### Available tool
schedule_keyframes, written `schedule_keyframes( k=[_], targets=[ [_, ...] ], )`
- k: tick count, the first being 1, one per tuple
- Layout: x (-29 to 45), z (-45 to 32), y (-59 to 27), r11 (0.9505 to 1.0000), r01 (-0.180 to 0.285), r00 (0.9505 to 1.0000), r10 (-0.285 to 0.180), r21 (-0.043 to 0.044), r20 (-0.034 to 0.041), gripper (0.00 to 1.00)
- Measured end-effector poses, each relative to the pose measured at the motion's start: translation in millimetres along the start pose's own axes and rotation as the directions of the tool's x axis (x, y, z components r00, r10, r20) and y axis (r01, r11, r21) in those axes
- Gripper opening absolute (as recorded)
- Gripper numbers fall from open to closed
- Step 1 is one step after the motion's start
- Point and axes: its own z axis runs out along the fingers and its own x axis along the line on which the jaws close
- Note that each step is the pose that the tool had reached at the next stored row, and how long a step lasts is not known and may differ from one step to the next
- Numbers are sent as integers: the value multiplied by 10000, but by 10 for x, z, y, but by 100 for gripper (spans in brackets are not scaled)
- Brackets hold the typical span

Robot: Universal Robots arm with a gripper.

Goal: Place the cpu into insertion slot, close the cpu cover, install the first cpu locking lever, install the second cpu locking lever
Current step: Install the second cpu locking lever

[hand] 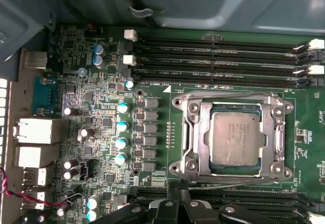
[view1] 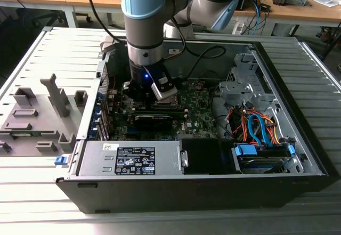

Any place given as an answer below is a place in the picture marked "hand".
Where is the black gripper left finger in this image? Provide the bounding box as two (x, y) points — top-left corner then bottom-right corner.
(97, 186), (180, 224)

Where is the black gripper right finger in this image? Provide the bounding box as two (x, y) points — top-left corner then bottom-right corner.
(179, 186), (278, 224)

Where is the locking lever wire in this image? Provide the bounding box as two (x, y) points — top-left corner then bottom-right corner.
(186, 177), (280, 190)
(174, 91), (283, 103)

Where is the metal socket cover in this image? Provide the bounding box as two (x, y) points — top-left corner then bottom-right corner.
(183, 94), (287, 179)

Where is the silver CPU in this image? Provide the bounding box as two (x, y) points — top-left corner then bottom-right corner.
(209, 104), (264, 171)

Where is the CPU socket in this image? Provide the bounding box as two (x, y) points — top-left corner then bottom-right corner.
(169, 90), (296, 184)

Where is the green motherboard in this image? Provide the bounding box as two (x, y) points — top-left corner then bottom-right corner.
(45, 24), (325, 224)

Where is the black open PC case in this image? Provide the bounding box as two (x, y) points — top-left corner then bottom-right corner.
(0, 0), (325, 224)

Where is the thin red wire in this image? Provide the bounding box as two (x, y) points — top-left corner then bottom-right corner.
(0, 167), (76, 209)

